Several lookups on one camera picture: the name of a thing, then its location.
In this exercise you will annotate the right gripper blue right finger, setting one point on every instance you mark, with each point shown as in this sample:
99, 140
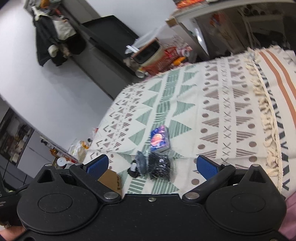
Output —
216, 176

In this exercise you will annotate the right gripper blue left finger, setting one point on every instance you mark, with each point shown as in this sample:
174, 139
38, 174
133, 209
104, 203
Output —
87, 176

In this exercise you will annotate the blue denim fabric piece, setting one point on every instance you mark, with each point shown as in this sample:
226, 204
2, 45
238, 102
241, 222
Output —
138, 167

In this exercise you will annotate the black stitched fabric piece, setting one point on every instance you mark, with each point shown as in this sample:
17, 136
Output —
159, 166

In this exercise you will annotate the blue planet tissue pack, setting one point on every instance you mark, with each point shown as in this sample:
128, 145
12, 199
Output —
159, 141

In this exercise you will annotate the person's left hand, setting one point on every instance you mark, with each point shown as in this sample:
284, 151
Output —
11, 233

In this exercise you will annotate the brown cardboard box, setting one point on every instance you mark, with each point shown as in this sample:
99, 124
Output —
111, 180

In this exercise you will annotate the yellow white plastic bag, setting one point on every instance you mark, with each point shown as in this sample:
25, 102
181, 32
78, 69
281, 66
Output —
78, 150

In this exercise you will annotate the white round canister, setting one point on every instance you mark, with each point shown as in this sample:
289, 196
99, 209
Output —
62, 162

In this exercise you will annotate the patterned white bed blanket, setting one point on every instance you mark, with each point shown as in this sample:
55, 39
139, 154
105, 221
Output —
237, 110

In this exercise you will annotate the red plastic basket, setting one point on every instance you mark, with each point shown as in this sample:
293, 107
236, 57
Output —
172, 58

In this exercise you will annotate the black and cream pot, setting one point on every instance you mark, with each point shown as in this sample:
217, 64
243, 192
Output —
149, 54

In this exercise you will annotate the dark hanging clothes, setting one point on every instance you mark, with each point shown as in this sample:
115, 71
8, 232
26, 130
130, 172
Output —
56, 38

